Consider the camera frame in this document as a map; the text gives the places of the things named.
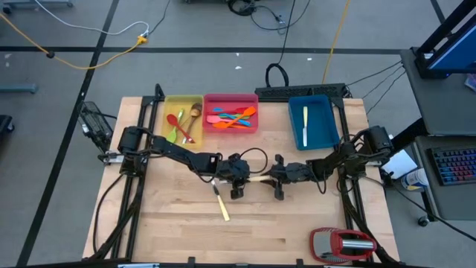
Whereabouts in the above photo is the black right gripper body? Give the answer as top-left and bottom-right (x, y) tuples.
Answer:
(269, 154), (313, 201)

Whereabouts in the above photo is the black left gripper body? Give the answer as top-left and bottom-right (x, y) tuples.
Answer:
(217, 152), (251, 200)

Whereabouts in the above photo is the pink silicone spatula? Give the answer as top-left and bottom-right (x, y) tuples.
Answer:
(206, 115), (239, 126)

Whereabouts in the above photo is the red silicone spatula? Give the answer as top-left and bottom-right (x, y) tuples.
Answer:
(208, 106), (251, 116)

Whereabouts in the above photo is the blue silicone spatula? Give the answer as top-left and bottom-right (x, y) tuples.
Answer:
(213, 107), (254, 127)

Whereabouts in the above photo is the green plastic spoon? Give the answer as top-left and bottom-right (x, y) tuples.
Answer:
(166, 108), (185, 144)

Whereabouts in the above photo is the red plastic spoon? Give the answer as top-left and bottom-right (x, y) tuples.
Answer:
(166, 113), (196, 144)

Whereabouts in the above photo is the yellow translucent plastic bin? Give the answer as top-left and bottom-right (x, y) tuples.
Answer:
(161, 94), (205, 150)

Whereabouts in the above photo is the blue plastic bin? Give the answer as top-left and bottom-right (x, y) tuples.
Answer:
(288, 94), (341, 151)

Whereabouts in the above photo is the pink translucent plastic bin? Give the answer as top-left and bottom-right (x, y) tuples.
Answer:
(202, 92), (260, 134)

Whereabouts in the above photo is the black perforated bar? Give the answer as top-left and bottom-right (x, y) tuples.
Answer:
(254, 83), (349, 101)

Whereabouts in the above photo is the red and steel box grater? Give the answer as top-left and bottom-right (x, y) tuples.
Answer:
(308, 228), (378, 266)

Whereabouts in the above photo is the white paper sheet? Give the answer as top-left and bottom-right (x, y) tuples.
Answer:
(382, 148), (418, 180)

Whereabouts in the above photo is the white labelled bottle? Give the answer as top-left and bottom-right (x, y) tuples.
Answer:
(400, 167), (429, 191)

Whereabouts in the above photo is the black desk leg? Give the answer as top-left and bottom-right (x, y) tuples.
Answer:
(390, 118), (428, 150)

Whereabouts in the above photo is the black mesh box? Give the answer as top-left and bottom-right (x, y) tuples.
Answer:
(78, 100), (115, 152)

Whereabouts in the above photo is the small grey desk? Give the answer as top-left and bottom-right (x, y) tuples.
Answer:
(414, 135), (476, 221)

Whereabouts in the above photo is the backlit rainbow keyboard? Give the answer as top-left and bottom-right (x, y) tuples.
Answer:
(427, 147), (476, 187)

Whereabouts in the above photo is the large grey desk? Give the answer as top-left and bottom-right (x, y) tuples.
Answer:
(400, 48), (476, 135)

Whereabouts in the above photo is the blue screen monitor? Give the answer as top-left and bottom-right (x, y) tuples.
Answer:
(426, 22), (476, 74)

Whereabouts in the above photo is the grey furniture leg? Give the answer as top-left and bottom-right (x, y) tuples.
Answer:
(0, 82), (39, 95)

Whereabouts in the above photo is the black chair caster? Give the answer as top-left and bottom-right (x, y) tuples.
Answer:
(0, 114), (16, 135)

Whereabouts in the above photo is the grey furniture base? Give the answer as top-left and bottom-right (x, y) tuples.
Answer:
(1, 0), (74, 9)

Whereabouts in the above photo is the black left wrist cable loop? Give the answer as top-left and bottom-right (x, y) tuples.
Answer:
(239, 147), (268, 175)

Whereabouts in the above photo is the black hanging cable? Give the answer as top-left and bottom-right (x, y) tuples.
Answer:
(264, 0), (298, 89)

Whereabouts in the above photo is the black metal rig frame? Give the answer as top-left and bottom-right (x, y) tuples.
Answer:
(83, 83), (401, 268)

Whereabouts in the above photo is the yellow hanging cable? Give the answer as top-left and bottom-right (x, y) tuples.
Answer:
(321, 0), (353, 85)

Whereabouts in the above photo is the yellow extension cord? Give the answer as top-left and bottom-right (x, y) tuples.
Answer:
(0, 10), (149, 71)

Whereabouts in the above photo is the black cable bundle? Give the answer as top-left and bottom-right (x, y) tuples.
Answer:
(227, 0), (287, 34)

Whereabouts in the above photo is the thin black floor cable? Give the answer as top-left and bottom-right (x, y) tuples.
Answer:
(148, 0), (173, 35)

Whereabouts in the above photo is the white floor cable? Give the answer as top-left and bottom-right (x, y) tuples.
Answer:
(33, 0), (150, 36)

